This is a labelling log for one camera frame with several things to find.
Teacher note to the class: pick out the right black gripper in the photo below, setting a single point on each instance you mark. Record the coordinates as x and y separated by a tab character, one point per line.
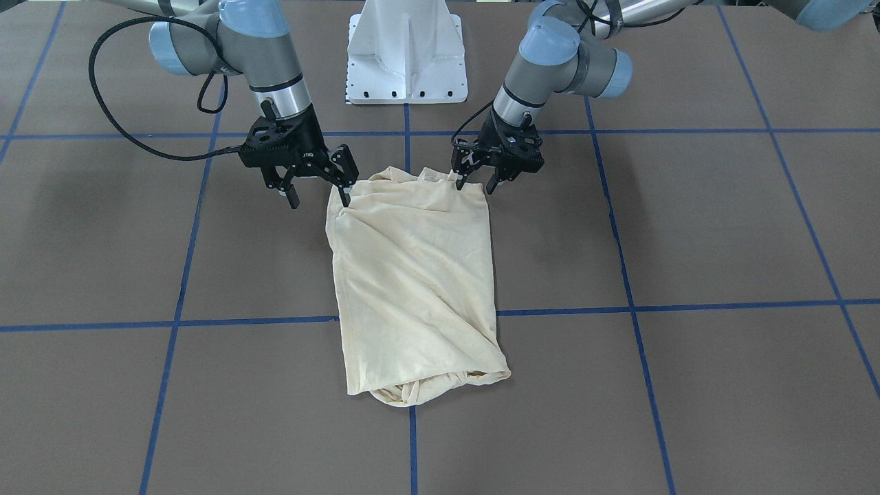
311	149

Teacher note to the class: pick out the brown paper table cover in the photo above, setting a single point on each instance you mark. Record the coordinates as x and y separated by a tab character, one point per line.
687	291

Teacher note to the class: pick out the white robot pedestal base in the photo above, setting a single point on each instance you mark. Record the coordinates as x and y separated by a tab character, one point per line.
405	52

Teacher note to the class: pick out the cream long sleeve shirt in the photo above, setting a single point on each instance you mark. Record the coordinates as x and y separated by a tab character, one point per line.
413	274

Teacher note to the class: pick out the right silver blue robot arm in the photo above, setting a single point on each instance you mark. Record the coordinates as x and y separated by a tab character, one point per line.
251	38

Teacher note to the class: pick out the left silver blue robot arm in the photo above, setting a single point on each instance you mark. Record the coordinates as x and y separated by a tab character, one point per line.
577	55

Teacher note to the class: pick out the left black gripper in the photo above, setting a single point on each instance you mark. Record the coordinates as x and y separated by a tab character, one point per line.
528	155

